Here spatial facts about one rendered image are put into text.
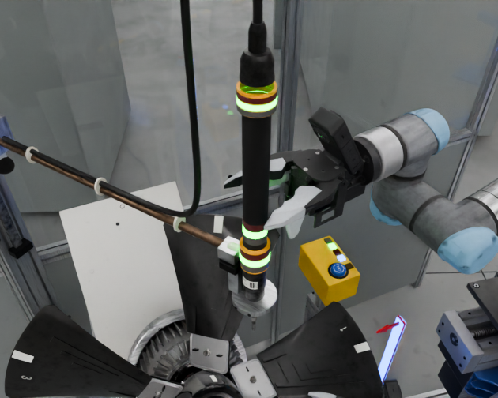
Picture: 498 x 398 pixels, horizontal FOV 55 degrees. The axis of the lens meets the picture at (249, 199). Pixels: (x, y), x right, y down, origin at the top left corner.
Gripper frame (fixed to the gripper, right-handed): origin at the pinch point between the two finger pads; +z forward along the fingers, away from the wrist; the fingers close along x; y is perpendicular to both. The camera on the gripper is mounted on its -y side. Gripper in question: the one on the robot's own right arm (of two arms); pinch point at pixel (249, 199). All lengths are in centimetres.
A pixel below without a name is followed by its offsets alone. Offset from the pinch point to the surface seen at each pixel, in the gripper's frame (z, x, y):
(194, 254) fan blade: 0.1, 18.8, 28.0
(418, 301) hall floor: -133, 40, 166
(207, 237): 2.9, 6.8, 11.2
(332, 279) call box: -37, 17, 59
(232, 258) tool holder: 1.7, 1.7, 11.8
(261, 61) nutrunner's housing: -0.3, -1.7, -19.1
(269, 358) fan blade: -6.1, 1.9, 46.9
